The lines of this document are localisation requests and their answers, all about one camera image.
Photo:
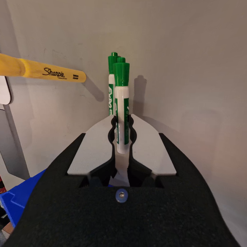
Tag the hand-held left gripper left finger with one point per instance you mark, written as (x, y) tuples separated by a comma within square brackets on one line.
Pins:
[(92, 146)]

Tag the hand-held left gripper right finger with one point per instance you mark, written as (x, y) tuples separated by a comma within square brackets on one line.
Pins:
[(152, 146)]

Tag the green dry erase marker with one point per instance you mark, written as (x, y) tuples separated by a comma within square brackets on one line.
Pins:
[(121, 77), (111, 65)]

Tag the blue plastic bin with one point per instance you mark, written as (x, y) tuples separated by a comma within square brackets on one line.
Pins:
[(21, 194)]

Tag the yellow highlighter marker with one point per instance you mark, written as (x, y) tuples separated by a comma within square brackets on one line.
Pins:
[(38, 70)]

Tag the grey desk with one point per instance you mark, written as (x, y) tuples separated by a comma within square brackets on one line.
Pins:
[(173, 57)]

